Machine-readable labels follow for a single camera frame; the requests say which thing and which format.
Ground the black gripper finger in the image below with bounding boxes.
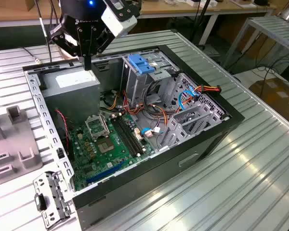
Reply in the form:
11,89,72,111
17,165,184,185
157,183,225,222
50,24,88,71
87,26,116,71

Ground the blue data wire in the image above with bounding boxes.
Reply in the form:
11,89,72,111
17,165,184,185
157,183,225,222
177,86,199,113

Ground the red orange power wire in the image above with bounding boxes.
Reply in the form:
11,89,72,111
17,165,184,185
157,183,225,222
194,84,222,97

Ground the grey metal disk bay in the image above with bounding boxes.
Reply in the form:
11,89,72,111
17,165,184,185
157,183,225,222
158,73,232,152

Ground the small brown cardboard box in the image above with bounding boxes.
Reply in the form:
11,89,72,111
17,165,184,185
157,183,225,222
25,0,39,12

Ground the blue plastic drive latch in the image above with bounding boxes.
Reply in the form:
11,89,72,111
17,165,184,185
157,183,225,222
128,54,155,75

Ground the grey metal drive cage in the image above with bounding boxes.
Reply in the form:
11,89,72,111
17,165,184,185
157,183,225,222
121,51,180,106

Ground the grey power supply unit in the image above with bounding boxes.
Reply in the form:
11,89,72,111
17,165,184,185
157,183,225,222
39,66,101,126

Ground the metal socket cover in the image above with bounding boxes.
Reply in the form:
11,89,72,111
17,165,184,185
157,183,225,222
84,114,111,142

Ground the wooden desk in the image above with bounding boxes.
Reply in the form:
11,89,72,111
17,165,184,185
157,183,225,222
0,0,277,28

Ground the black RAM slot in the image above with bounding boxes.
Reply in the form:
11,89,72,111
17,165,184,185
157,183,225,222
115,116,142,156
120,115,146,154
112,117,140,158
118,115,144,155

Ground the black tripod stand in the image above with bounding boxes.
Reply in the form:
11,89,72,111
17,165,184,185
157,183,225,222
189,0,214,46

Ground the grey parts rack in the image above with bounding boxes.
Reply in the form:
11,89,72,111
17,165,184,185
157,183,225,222
0,105,44,189

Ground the green motherboard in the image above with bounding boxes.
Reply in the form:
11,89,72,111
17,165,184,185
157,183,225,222
68,113,156,192

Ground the blue expansion slot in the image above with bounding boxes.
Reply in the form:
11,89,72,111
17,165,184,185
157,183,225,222
86,160,126,186

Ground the black open PC case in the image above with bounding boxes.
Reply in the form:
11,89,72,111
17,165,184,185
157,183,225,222
22,44,246,231

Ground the black plastic latch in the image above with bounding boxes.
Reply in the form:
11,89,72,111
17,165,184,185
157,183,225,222
34,194,48,212

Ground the metal slat side table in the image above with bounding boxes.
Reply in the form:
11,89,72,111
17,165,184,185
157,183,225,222
223,16,289,70

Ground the brown cardboard floor box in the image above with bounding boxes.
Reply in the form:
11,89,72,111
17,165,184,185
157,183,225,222
248,77,289,121

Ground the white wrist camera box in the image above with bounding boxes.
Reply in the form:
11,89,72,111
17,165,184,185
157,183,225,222
100,0,138,39

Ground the thin cable metal plug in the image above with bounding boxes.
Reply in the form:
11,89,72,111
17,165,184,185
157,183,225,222
23,47,43,65

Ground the yellow orange wire bundle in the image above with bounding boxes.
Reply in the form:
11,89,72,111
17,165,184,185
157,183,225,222
107,92,123,111

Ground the orange black wire bundle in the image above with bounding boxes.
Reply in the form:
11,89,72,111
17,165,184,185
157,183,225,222
121,89,174,128

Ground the white connector blue wire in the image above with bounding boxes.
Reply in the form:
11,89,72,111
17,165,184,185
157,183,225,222
141,127,163,138

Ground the metal rear slot bracket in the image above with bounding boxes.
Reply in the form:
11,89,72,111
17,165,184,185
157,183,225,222
32,170,76,230

